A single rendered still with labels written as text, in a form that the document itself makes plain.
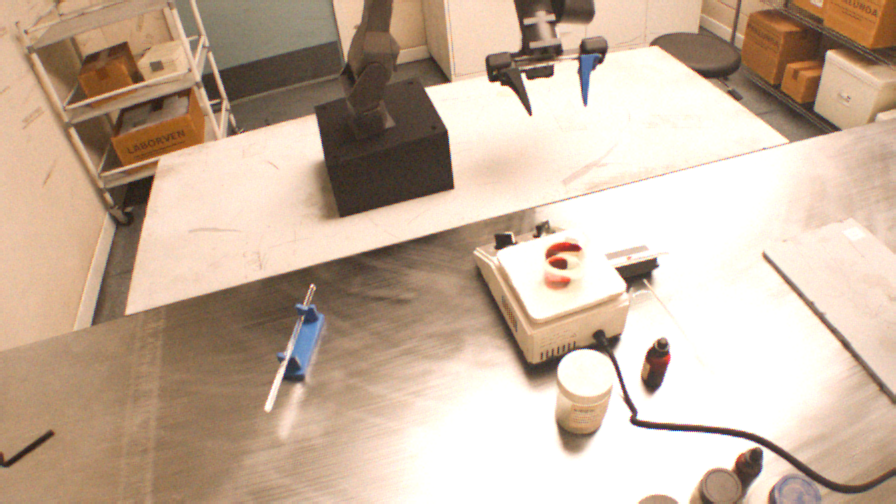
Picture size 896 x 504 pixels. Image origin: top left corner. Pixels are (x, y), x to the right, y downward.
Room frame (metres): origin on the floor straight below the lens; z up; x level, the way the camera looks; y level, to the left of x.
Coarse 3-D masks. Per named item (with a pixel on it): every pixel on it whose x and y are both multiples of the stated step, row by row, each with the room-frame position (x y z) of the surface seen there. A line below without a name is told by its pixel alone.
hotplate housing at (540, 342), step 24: (480, 264) 0.54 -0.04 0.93; (504, 288) 0.46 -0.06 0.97; (504, 312) 0.46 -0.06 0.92; (576, 312) 0.40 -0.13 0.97; (600, 312) 0.40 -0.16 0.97; (624, 312) 0.40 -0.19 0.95; (528, 336) 0.38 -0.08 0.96; (552, 336) 0.38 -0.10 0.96; (576, 336) 0.39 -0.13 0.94; (600, 336) 0.39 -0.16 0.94; (528, 360) 0.38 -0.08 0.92
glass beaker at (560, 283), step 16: (560, 224) 0.46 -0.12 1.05; (576, 224) 0.45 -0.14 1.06; (544, 240) 0.44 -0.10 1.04; (560, 240) 0.46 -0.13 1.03; (576, 240) 0.45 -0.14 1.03; (544, 256) 0.43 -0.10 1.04; (560, 256) 0.41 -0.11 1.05; (576, 256) 0.41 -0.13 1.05; (544, 272) 0.42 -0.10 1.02; (560, 272) 0.41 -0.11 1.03; (576, 272) 0.41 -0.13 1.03; (544, 288) 0.42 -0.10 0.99; (560, 288) 0.41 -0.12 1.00; (576, 288) 0.41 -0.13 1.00
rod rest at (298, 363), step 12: (300, 312) 0.50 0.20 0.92; (312, 312) 0.49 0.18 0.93; (312, 324) 0.49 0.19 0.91; (300, 336) 0.47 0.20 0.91; (312, 336) 0.47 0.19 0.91; (300, 348) 0.45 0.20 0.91; (312, 348) 0.45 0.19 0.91; (288, 360) 0.42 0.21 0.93; (300, 360) 0.43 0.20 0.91; (288, 372) 0.41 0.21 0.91; (300, 372) 0.41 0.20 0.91
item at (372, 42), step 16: (368, 0) 0.80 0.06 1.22; (384, 0) 0.79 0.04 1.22; (368, 16) 0.79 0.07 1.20; (384, 16) 0.79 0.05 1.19; (368, 32) 0.78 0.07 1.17; (384, 32) 0.79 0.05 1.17; (352, 48) 0.81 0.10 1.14; (368, 48) 0.77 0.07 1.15; (384, 48) 0.78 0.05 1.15; (352, 64) 0.79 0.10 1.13; (368, 64) 0.77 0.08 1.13; (384, 64) 0.78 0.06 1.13
